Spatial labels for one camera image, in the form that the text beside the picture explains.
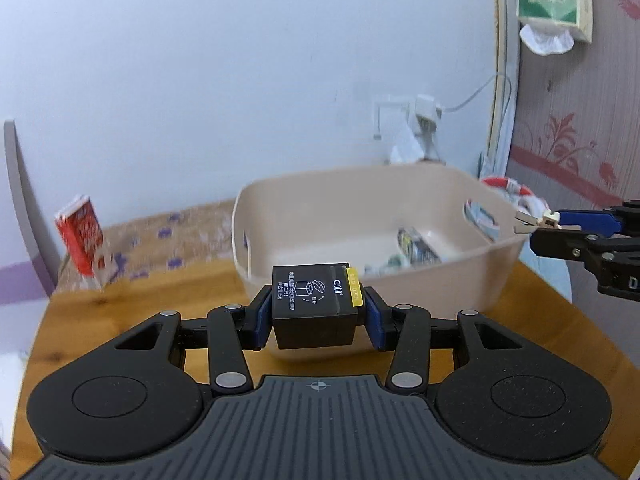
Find beige clothes peg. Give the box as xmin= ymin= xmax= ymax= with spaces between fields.
xmin=514 ymin=209 xmax=582 ymax=234

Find dark long carton box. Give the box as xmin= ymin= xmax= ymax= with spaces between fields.
xmin=397 ymin=228 xmax=442 ymax=266

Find black cube box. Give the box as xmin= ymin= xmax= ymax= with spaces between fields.
xmin=271 ymin=263 xmax=364 ymax=350

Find colourful snack packet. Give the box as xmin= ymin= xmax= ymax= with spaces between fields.
xmin=463 ymin=200 xmax=500 ymax=242

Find green seaweed snack bag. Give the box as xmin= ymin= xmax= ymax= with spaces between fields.
xmin=363 ymin=254 xmax=411 ymax=275

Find red white headphones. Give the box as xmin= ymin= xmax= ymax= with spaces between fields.
xmin=482 ymin=177 xmax=549 ymax=219

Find beige plastic storage bin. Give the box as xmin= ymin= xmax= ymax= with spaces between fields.
xmin=231 ymin=162 xmax=525 ymax=318

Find floral patterned cloth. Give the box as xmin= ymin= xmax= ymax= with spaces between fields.
xmin=55 ymin=202 xmax=233 ymax=292

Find red milk carton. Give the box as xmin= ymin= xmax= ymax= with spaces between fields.
xmin=54 ymin=195 xmax=117 ymax=289

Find white purple board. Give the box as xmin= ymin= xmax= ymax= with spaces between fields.
xmin=1 ymin=120 xmax=54 ymax=307

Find white charger plug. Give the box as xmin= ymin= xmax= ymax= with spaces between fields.
xmin=414 ymin=94 xmax=442 ymax=133

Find green hanging tissue pack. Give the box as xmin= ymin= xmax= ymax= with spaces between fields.
xmin=518 ymin=0 xmax=593 ymax=56

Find white charger cable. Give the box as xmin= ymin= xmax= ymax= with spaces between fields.
xmin=439 ymin=71 xmax=514 ymax=113

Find white wall socket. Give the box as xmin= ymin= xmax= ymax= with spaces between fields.
xmin=372 ymin=96 xmax=412 ymax=142

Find white bed headboard frame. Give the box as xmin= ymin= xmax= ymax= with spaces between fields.
xmin=487 ymin=0 xmax=521 ymax=176

